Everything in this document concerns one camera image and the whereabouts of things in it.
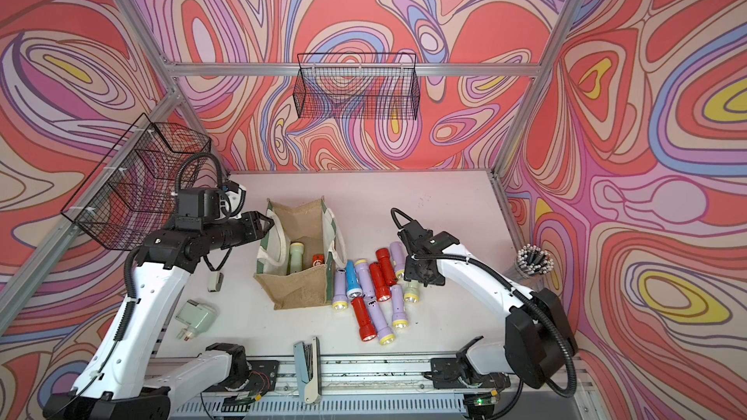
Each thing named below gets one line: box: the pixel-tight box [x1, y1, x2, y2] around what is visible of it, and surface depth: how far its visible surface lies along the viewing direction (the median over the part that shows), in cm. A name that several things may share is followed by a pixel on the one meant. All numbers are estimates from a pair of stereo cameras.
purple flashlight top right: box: [389, 241, 409, 279], surface depth 95 cm
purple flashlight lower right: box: [391, 283, 410, 329], surface depth 84 cm
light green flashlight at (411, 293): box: [403, 280, 421, 305], surface depth 86 cm
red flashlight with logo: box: [311, 253, 325, 267], surface depth 95 cm
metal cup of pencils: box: [514, 243, 555, 284], surface depth 78 cm
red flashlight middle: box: [368, 261, 392, 303], surface depth 88 cm
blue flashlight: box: [345, 259, 363, 300], surface depth 88 cm
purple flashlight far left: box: [332, 267, 350, 312], surface depth 86 cm
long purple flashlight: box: [354, 258, 395, 346], surface depth 86 cm
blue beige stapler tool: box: [293, 336, 322, 405], surface depth 73 cm
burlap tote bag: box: [253, 196, 348, 311], surface depth 86 cm
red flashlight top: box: [375, 246, 398, 287], surface depth 93 cm
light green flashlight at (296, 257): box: [289, 243, 305, 274], surface depth 94 cm
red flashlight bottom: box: [350, 295, 378, 342], surface depth 82 cm
